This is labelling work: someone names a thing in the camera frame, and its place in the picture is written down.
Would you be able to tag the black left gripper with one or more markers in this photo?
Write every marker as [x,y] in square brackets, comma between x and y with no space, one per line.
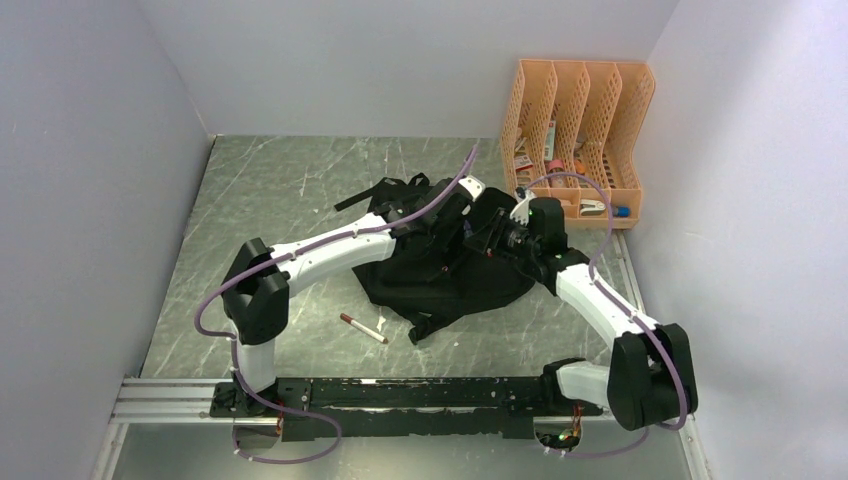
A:
[444,244]

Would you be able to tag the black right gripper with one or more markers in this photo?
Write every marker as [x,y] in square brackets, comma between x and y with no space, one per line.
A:
[518,224]

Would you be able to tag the black student backpack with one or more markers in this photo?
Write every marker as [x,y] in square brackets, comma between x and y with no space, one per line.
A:
[433,291]

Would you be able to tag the red white pen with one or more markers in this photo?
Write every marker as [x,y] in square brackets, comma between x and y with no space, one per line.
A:
[364,329]

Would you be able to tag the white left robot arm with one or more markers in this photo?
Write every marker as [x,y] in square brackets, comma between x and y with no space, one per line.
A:
[263,279]

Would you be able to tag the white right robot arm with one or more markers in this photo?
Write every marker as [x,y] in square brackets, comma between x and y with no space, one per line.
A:
[650,378]

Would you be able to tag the white stapler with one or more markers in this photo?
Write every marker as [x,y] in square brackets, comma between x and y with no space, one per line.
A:
[589,207]

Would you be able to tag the grey blue sharpener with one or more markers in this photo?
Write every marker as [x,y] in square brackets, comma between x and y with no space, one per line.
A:
[621,212]

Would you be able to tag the white red staples box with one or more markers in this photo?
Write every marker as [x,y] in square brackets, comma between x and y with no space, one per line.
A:
[522,162]

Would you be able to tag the tall white green box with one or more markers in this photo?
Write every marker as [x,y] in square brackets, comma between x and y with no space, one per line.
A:
[549,141]

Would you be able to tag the orange plastic desk organizer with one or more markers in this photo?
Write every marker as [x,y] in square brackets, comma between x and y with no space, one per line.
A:
[599,108]

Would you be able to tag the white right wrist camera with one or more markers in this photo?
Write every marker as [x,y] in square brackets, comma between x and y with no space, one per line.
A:
[520,214]

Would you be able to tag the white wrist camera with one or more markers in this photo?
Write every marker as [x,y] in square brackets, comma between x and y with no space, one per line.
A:
[520,214]
[472,186]

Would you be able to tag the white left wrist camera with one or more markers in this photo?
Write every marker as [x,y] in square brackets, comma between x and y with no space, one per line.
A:
[472,186]

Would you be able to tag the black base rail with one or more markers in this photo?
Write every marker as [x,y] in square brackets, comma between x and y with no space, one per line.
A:
[303,409]

